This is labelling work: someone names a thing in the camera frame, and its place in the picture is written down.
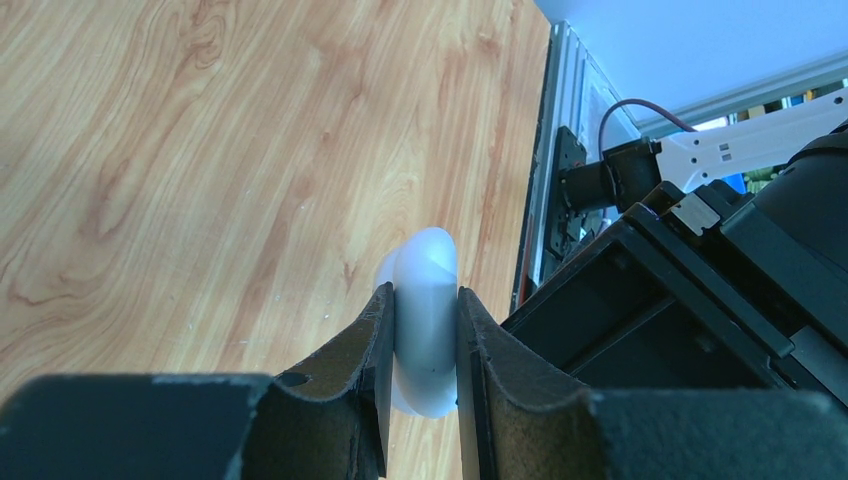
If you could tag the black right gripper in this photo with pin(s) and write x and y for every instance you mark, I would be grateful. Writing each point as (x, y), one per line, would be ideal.
(700, 290)

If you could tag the white earbud charging case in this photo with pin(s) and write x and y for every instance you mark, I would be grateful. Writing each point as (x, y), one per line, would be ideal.
(423, 272)

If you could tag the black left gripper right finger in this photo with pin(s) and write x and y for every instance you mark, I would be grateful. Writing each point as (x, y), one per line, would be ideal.
(522, 418)

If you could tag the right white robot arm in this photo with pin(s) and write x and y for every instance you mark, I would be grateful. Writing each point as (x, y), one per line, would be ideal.
(793, 162)

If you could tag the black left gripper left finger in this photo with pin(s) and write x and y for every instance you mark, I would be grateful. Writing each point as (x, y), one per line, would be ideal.
(326, 417)

